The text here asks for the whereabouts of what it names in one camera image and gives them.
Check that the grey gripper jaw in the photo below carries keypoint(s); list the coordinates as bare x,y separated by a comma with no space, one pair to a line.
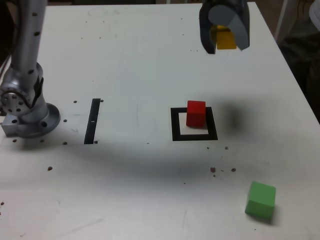
240,27
205,30

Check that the yellow cube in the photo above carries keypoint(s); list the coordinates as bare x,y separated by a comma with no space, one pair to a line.
225,40

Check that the red cube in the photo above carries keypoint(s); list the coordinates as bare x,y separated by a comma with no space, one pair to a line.
195,115

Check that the green cube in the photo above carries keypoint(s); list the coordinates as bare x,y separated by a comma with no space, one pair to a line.
260,200

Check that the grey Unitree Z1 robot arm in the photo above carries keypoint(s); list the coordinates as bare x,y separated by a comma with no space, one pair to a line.
25,50

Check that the black tape square outline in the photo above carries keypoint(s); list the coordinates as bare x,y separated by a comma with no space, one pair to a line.
175,125

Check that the white furniture leg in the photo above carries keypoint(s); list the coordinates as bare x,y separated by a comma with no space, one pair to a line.
281,17

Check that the white round container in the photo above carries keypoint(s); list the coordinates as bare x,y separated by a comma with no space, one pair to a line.
315,15

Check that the black tape strip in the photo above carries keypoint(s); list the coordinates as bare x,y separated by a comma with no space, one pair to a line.
92,122

